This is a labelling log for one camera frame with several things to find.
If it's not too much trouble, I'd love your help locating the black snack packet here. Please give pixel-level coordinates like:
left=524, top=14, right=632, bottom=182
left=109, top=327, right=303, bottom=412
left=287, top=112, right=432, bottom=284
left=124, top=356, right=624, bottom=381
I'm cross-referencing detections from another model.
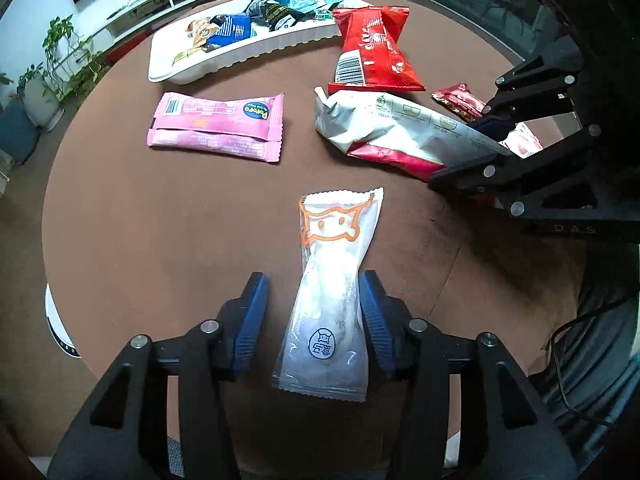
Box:
left=245, top=0, right=313, bottom=31

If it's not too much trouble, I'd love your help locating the pink snack packet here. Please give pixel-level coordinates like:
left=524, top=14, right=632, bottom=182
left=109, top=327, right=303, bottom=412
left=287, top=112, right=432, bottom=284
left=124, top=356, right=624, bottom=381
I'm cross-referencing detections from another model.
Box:
left=146, top=91, right=285, bottom=164

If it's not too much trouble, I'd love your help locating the dark blue snack packet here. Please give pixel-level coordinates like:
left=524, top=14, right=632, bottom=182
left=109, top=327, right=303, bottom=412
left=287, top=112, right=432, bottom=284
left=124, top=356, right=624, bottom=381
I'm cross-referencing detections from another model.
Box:
left=205, top=14, right=257, bottom=50

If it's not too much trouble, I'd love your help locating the white round stool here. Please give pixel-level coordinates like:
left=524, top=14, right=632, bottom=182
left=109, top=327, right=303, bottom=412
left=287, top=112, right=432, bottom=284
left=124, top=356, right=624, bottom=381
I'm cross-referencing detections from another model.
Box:
left=44, top=282, right=81, bottom=358

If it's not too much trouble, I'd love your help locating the black cable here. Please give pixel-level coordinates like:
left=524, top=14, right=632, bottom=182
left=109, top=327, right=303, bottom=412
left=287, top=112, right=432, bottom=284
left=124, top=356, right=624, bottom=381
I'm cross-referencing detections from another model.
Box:
left=544, top=297, right=618, bottom=428

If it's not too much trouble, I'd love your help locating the large red chips bag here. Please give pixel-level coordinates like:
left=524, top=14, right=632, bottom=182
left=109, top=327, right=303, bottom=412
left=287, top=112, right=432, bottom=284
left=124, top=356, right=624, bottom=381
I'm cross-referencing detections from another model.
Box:
left=327, top=5, right=427, bottom=93

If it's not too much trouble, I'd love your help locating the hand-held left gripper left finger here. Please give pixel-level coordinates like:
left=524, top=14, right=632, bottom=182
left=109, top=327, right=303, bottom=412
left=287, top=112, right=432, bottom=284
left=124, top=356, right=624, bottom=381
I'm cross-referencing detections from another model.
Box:
left=47, top=271, right=271, bottom=480

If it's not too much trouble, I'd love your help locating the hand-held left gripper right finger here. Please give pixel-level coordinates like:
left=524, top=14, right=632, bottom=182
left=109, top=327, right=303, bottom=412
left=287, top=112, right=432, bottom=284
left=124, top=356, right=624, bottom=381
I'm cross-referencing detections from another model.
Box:
left=359, top=270, right=578, bottom=480

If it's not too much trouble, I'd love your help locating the large white red snack bag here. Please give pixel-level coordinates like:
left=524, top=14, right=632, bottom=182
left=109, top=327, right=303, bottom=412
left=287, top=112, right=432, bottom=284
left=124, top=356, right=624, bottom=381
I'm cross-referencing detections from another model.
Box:
left=313, top=86, right=516, bottom=183

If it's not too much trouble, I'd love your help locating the white packet with orange outline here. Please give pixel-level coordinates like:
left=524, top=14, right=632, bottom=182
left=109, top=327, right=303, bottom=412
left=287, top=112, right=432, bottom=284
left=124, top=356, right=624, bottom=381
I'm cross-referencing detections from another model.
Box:
left=271, top=187, right=385, bottom=403

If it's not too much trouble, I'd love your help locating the small orange brown snack packet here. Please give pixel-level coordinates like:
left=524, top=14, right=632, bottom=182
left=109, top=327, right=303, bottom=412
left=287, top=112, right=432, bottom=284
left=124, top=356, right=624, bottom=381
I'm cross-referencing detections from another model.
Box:
left=187, top=17, right=221, bottom=48

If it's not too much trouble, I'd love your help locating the small red white snack packet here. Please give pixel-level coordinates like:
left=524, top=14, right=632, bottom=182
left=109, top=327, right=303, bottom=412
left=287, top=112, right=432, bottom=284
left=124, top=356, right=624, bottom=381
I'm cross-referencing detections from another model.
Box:
left=500, top=122, right=544, bottom=159

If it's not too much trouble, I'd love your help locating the white plastic tray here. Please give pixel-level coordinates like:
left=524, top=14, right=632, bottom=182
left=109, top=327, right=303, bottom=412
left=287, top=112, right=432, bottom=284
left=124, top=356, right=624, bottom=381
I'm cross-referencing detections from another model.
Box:
left=148, top=0, right=346, bottom=86

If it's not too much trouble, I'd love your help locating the trailing pothos plant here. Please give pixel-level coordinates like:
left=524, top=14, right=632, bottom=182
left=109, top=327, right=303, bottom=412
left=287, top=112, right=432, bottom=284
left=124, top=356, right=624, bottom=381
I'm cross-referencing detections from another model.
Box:
left=42, top=14, right=110, bottom=102

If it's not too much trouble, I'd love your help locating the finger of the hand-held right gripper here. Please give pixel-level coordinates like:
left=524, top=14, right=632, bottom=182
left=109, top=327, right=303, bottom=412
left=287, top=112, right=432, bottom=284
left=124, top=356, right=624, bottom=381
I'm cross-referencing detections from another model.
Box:
left=470, top=35, right=588, bottom=143
left=428, top=124, right=606, bottom=222

